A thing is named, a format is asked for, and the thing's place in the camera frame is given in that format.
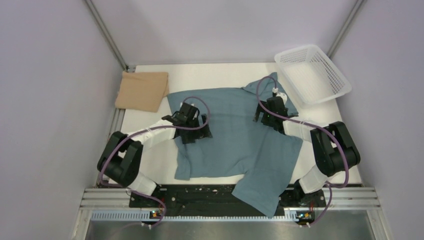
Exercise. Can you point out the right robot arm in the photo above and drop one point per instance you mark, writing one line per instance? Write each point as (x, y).
(333, 147)

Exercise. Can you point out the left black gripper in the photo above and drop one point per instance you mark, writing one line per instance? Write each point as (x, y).
(199, 133)

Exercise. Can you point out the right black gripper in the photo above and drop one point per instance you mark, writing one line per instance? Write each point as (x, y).
(265, 120)

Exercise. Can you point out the white plastic mesh basket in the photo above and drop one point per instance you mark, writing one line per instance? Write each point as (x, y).
(312, 74)

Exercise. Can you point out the folded tan t-shirt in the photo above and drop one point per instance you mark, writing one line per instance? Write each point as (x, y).
(142, 91)

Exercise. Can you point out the left rear aluminium post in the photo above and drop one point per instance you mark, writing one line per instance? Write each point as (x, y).
(105, 33)

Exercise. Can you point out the aluminium post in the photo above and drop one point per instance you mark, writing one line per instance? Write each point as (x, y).
(345, 28)
(105, 33)

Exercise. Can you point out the blue-grey t-shirt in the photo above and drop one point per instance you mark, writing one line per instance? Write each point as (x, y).
(239, 146)

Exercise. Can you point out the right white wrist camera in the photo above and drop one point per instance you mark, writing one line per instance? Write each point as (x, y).
(277, 93)

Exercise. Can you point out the left side aluminium rail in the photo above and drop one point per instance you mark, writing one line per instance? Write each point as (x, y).
(109, 161)

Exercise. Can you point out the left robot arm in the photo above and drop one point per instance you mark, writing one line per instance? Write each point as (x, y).
(131, 149)

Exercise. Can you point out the white cable duct strip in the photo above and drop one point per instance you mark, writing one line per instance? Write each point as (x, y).
(148, 216)

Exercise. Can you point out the right rear aluminium post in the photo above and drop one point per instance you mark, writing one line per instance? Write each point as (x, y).
(345, 28)

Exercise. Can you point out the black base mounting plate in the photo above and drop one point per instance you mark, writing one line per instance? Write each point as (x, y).
(217, 201)

